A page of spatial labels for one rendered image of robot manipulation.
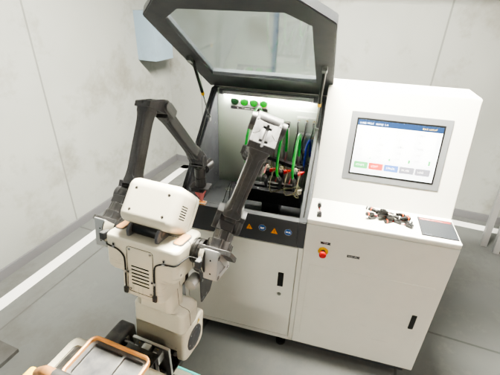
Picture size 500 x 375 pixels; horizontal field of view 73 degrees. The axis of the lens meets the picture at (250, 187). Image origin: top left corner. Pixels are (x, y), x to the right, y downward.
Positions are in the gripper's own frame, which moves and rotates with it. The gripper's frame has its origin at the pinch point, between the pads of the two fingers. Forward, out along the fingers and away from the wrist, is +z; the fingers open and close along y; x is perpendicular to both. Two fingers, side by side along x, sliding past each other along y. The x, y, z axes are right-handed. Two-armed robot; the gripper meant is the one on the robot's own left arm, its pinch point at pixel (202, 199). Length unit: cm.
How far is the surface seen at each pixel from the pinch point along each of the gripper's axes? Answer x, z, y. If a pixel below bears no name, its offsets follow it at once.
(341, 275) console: 5, 30, -79
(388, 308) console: 6, 45, -105
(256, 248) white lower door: 4.1, 23.5, -32.0
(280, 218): 2.6, 1.5, -43.4
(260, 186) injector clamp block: -24.3, 1.0, -26.9
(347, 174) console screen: -23, -15, -74
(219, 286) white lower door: 6, 58, -10
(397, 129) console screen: -30, -40, -93
